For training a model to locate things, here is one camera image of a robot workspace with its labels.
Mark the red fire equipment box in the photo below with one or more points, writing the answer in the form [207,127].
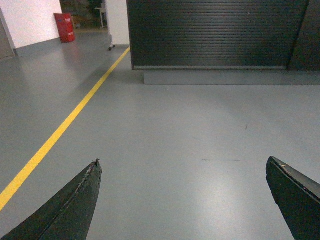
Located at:
[65,27]

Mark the black slatted checkout counter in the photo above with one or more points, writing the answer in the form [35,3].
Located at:
[225,42]

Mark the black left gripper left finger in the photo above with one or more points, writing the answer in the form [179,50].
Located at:
[68,214]

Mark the white rolling partition board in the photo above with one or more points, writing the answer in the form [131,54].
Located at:
[117,23]

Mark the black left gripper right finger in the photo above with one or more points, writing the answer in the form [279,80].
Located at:
[298,198]

